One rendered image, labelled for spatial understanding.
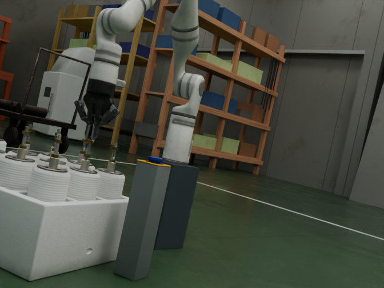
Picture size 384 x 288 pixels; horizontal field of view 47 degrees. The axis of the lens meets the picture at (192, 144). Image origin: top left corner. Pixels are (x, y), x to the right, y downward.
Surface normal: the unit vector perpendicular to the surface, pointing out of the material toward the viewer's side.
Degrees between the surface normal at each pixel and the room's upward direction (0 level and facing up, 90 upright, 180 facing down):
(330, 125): 90
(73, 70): 90
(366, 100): 90
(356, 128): 90
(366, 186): 81
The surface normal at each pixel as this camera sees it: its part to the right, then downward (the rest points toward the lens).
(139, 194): -0.45, -0.08
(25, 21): 0.70, 0.16
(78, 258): 0.87, 0.19
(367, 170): -0.63, -0.29
